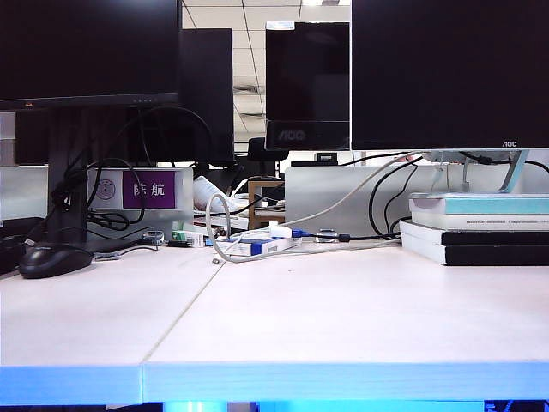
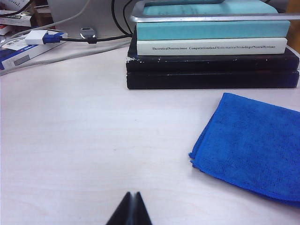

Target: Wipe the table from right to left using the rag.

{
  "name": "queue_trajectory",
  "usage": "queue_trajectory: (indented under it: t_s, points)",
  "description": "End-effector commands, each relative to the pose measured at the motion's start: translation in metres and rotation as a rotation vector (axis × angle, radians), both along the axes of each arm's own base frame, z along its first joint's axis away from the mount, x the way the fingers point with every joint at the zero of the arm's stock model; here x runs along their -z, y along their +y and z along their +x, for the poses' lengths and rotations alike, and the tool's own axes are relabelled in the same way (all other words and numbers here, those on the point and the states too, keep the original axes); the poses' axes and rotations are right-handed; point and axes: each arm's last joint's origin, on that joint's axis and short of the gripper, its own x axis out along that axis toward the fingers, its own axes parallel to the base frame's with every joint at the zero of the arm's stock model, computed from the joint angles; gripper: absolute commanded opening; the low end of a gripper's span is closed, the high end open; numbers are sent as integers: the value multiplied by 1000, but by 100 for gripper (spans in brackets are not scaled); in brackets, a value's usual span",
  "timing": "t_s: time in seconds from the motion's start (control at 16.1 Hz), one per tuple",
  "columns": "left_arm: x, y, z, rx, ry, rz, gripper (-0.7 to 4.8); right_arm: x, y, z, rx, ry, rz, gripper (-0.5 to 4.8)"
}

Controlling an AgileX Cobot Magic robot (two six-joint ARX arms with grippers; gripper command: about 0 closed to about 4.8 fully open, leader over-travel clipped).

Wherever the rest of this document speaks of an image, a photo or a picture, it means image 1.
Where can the wooden shelf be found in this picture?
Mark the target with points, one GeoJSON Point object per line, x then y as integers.
{"type": "Point", "coordinates": [253, 206]}

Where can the white and blue box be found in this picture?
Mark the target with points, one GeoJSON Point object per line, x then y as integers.
{"type": "Point", "coordinates": [257, 248]}

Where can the grey desk partition panel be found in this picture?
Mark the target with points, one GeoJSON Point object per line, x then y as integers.
{"type": "Point", "coordinates": [326, 193]}

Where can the black office chair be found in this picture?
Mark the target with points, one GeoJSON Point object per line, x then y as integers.
{"type": "Point", "coordinates": [259, 150]}

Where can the grey clip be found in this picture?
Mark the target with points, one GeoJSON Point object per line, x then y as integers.
{"type": "Point", "coordinates": [326, 236]}

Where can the white crumpled bag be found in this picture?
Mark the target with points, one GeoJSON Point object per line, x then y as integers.
{"type": "Point", "coordinates": [206, 191]}

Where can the small black and white device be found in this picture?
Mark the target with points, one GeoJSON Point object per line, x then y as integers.
{"type": "Point", "coordinates": [327, 157]}

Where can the green and white box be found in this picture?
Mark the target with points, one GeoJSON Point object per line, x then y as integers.
{"type": "Point", "coordinates": [184, 236]}

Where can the white nameplate with purple label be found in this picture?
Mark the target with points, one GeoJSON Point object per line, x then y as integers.
{"type": "Point", "coordinates": [148, 189]}

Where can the small black AOC monitor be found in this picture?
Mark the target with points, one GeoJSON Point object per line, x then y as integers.
{"type": "Point", "coordinates": [306, 73]}

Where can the silver metal clip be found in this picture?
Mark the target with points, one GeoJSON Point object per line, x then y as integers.
{"type": "Point", "coordinates": [105, 256]}

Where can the white book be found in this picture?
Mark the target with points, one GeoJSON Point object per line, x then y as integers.
{"type": "Point", "coordinates": [454, 222]}

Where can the black monitor stand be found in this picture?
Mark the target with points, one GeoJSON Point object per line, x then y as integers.
{"type": "Point", "coordinates": [66, 193]}

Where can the teal book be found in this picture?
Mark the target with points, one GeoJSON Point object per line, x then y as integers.
{"type": "Point", "coordinates": [493, 204]}

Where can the large AOC monitor silver bezel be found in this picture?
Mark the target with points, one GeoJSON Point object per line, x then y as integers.
{"type": "Point", "coordinates": [450, 73]}

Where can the black computer mouse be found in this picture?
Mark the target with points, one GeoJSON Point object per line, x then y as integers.
{"type": "Point", "coordinates": [51, 262]}

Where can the silver monitor stand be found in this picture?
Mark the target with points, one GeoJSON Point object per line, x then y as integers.
{"type": "Point", "coordinates": [514, 176]}

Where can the black monitor with front buttons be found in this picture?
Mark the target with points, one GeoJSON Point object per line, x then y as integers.
{"type": "Point", "coordinates": [86, 51]}

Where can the frosted desk partition panel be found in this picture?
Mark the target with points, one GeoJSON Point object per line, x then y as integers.
{"type": "Point", "coordinates": [21, 193]}

